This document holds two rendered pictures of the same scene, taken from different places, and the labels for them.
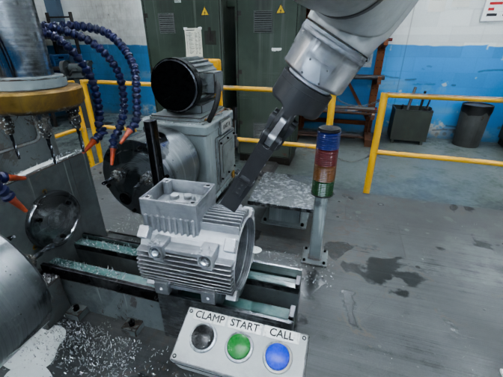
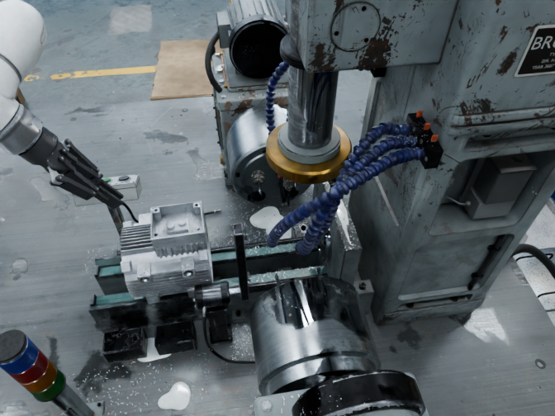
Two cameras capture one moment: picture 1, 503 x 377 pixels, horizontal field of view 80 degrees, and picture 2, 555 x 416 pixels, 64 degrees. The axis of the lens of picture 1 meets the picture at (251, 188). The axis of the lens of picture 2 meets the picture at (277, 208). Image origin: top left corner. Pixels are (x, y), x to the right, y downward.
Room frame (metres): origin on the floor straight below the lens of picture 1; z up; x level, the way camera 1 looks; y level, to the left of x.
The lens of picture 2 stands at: (1.25, 0.08, 1.94)
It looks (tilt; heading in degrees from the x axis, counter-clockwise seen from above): 48 degrees down; 155
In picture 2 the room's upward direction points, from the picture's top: straight up
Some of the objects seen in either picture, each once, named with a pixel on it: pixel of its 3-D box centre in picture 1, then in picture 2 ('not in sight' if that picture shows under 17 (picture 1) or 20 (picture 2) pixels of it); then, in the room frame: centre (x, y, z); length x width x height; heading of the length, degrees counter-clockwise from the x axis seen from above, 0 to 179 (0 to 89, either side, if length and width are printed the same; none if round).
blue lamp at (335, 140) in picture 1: (328, 139); (15, 352); (0.76, -0.20, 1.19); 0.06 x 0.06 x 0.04
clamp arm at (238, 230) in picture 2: (157, 169); (240, 265); (0.71, 0.24, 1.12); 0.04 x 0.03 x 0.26; 74
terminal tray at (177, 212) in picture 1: (180, 206); (179, 229); (0.54, 0.15, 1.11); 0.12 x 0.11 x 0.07; 75
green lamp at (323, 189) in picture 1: (322, 185); (45, 381); (0.76, -0.20, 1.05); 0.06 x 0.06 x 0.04
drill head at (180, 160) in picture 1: (159, 166); (315, 356); (0.93, 0.31, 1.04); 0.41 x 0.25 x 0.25; 164
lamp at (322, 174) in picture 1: (324, 170); (35, 372); (0.76, -0.20, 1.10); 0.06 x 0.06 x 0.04
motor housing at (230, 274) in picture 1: (201, 245); (169, 254); (0.53, 0.11, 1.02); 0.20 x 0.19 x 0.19; 75
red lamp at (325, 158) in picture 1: (326, 155); (26, 362); (0.76, -0.20, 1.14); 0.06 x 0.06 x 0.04
